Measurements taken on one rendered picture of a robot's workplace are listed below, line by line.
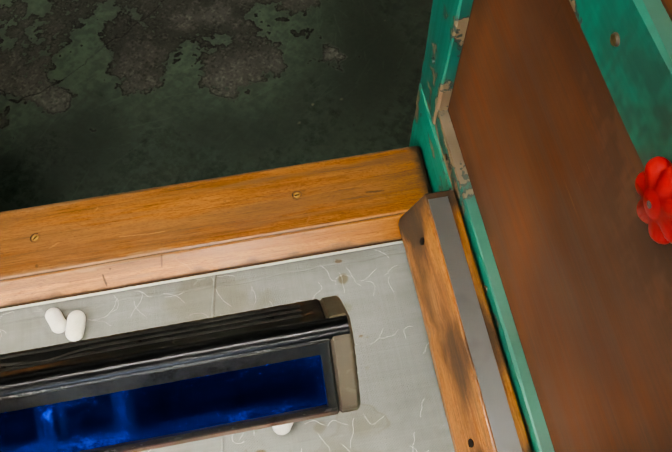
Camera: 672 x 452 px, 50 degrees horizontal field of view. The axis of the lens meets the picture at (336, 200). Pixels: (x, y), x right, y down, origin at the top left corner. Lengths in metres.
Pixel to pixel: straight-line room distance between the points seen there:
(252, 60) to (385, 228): 1.18
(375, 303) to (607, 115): 0.46
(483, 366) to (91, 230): 0.48
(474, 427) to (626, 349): 0.25
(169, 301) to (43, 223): 0.18
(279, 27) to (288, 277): 1.28
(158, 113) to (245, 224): 1.09
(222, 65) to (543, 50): 1.51
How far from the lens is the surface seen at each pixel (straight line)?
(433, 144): 0.87
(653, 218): 0.38
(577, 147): 0.52
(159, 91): 1.98
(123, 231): 0.90
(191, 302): 0.88
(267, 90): 1.93
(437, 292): 0.77
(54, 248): 0.92
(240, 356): 0.46
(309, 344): 0.46
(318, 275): 0.87
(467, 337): 0.73
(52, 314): 0.89
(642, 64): 0.41
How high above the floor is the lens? 1.55
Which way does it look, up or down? 62 degrees down
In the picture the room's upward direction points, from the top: straight up
